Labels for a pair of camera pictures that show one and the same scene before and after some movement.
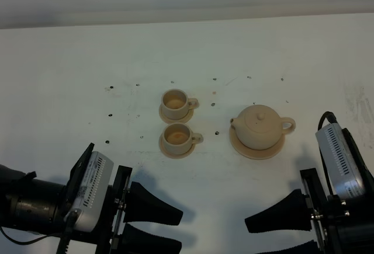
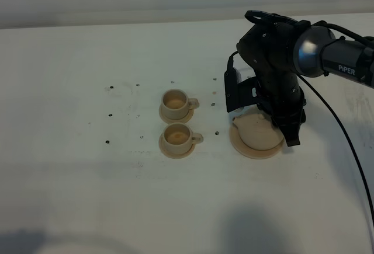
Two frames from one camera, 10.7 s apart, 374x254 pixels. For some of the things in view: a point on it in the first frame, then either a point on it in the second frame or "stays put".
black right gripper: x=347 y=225 → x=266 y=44
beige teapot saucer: x=254 y=154 stays put
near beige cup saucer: x=172 y=155 stays put
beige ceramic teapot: x=260 y=127 stays put
